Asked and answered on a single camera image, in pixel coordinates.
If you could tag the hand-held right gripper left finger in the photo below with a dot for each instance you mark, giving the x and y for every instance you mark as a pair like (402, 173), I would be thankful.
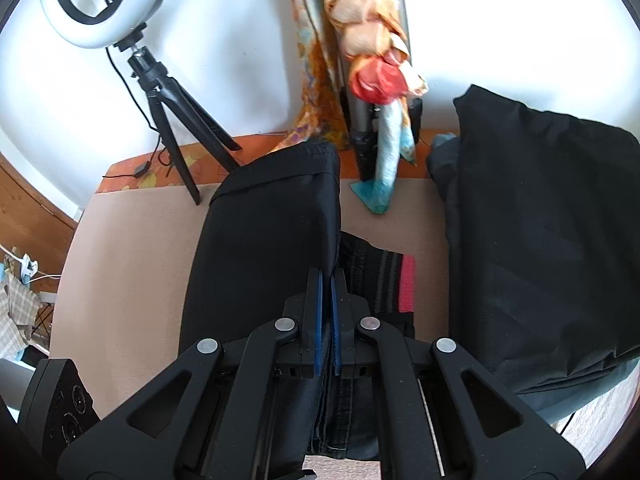
(316, 320)

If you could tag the black pants with pink trim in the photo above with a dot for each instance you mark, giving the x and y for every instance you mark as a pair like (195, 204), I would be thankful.
(265, 260)

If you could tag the grey folded tripod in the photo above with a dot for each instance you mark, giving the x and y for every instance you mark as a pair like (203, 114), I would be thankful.
(362, 125)

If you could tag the beige blanket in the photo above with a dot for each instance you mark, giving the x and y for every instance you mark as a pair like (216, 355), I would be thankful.
(135, 260)

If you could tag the orange floral bedsheet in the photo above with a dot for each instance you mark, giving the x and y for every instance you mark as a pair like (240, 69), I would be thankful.
(120, 175)

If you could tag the white clip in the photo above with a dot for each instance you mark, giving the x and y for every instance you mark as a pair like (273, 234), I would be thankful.
(27, 265)

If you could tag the dark grey folded garment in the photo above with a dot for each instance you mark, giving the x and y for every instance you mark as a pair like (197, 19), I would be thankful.
(565, 405)

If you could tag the small black tripod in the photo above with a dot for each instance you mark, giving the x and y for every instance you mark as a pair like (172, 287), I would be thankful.
(165, 95)

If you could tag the orange patterned scarf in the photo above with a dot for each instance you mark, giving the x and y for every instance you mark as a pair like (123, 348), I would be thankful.
(370, 30)

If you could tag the checkered cloth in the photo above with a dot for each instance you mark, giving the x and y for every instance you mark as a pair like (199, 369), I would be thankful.
(15, 310)

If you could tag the wooden furniture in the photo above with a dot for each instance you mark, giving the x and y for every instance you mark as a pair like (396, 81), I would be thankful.
(35, 210)

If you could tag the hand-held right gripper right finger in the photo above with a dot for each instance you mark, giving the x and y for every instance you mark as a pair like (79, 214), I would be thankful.
(336, 320)

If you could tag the black folded garment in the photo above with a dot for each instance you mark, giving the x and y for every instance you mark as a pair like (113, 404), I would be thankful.
(540, 235)

